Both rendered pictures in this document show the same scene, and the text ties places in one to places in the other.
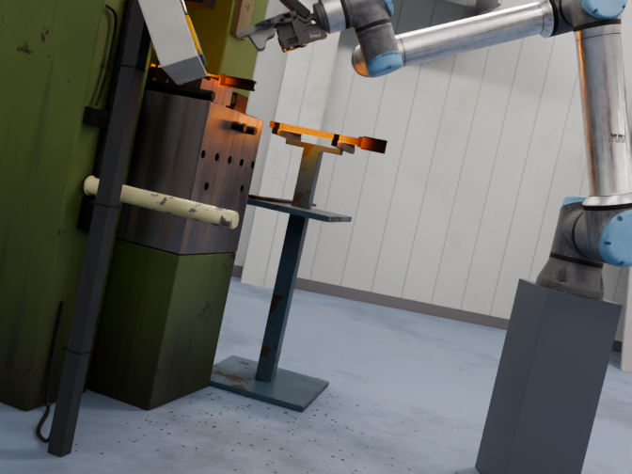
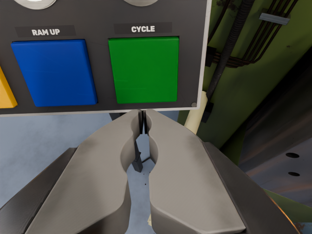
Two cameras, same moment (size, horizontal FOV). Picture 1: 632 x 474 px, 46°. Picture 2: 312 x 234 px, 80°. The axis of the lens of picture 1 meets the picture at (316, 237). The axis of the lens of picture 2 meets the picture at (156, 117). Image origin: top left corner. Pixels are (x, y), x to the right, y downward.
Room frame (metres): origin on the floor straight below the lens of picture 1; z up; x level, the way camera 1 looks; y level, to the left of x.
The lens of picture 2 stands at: (1.85, 0.22, 1.17)
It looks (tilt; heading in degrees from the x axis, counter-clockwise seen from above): 61 degrees down; 94
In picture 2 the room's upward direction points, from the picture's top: 1 degrees counter-clockwise
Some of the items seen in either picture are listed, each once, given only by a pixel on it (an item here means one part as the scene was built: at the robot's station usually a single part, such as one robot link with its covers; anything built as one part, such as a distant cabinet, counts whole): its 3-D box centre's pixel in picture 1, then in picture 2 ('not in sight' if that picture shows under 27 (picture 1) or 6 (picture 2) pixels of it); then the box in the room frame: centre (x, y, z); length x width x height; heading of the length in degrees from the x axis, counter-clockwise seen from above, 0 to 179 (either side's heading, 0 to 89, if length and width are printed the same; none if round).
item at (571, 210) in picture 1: (585, 228); not in sight; (2.14, -0.75, 0.79); 0.17 x 0.15 x 0.18; 8
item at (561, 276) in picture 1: (573, 274); not in sight; (2.15, -0.75, 0.65); 0.19 x 0.19 x 0.10
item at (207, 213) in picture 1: (160, 202); (182, 150); (1.91, 0.41, 0.62); 0.44 x 0.05 x 0.05; 71
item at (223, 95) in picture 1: (157, 81); not in sight; (2.34, 0.58, 0.96); 0.42 x 0.20 x 0.09; 71
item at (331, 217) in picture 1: (300, 210); not in sight; (2.65, 0.07, 0.64); 0.40 x 0.30 x 0.02; 167
